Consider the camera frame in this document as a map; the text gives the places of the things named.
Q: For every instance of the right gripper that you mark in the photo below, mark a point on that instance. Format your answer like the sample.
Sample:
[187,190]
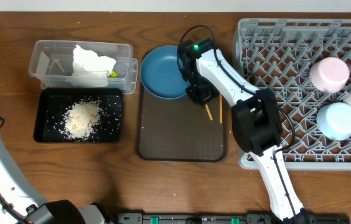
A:
[201,95]

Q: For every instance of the dark blue plate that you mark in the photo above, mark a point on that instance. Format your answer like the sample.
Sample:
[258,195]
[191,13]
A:
[160,74]

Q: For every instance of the yellow green snack wrapper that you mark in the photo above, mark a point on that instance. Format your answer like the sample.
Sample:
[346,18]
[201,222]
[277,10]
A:
[113,75]

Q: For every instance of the white napkin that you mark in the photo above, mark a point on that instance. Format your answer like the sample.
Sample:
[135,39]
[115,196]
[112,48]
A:
[91,70]

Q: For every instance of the rice leftovers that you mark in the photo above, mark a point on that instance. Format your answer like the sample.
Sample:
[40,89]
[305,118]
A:
[83,119]

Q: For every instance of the pink white bowl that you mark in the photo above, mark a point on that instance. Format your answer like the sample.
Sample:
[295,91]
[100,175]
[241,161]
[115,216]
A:
[329,75]

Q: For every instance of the light blue bowl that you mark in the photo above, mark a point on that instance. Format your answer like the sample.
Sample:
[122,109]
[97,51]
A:
[334,121]

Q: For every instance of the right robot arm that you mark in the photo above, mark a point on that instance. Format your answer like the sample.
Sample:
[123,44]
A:
[256,119]

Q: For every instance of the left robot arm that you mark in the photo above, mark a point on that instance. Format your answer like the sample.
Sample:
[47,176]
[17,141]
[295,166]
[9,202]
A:
[20,202]

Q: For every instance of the grey plastic dishwasher rack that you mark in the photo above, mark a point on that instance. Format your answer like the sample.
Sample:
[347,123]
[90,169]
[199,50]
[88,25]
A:
[278,54]

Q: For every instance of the dark brown serving tray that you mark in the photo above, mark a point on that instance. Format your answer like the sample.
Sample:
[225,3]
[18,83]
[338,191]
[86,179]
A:
[179,130]

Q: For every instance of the black plastic tray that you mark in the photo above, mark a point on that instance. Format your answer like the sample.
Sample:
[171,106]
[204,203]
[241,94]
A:
[73,92]

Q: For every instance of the clear plastic bin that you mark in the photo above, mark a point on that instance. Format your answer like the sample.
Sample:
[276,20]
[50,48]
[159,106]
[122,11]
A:
[51,63]

